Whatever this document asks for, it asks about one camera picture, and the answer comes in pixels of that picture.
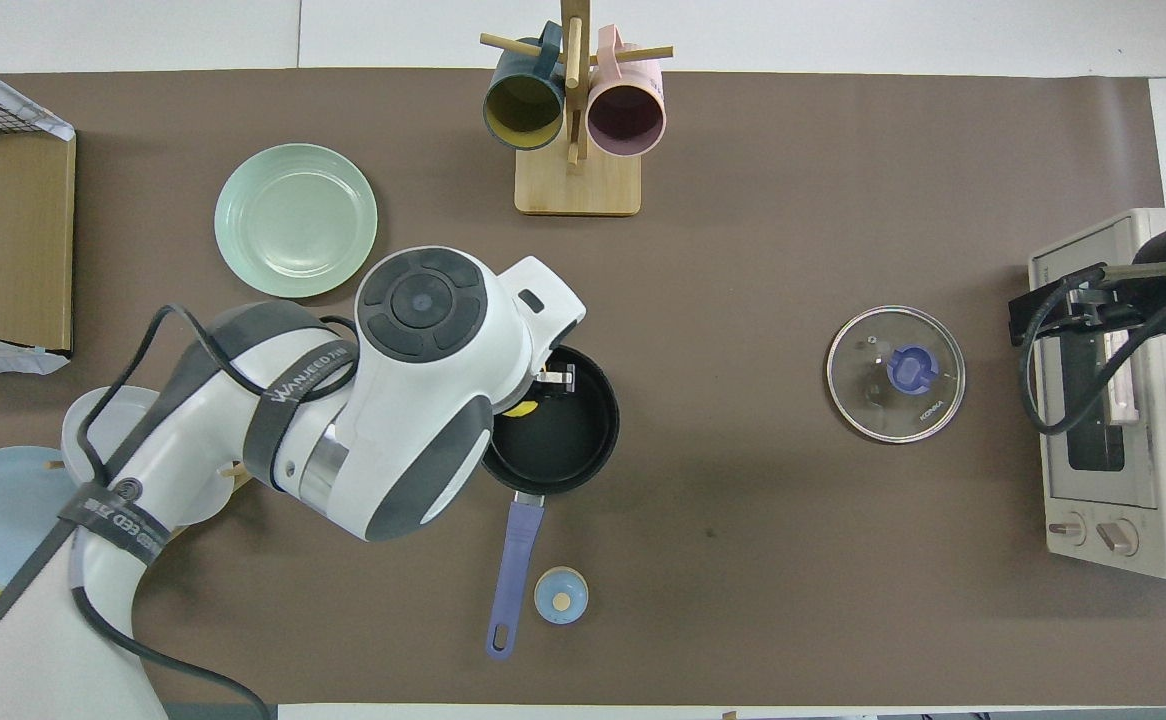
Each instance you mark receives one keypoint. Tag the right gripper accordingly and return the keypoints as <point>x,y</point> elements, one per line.
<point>1118,305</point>

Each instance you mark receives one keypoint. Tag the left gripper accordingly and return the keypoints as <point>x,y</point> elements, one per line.
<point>543,300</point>

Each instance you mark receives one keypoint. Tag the yellow potato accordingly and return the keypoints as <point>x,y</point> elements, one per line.
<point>518,407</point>

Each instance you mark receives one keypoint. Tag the glass pot lid purple knob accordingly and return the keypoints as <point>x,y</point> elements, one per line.
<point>911,370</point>

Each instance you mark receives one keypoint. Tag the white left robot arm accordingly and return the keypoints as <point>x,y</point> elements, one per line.
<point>413,420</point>

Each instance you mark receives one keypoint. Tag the mint green plate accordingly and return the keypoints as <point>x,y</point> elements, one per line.
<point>295,220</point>

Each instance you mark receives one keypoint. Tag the wooden plate rack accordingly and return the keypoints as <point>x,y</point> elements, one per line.
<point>240,470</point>

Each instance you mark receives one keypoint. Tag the grey plate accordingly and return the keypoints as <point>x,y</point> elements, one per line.
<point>108,415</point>

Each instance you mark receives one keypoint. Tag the wooden mug rack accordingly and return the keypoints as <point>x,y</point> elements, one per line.
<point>577,185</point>

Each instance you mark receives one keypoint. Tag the beige toaster oven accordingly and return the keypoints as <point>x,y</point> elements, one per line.
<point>1158,530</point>

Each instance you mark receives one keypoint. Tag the brown table mat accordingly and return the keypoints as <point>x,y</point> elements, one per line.
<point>793,300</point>

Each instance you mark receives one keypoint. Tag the pink mug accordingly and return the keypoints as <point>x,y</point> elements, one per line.
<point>626,118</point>

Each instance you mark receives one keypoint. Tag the dark teal mug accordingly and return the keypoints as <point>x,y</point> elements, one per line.
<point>523,110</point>

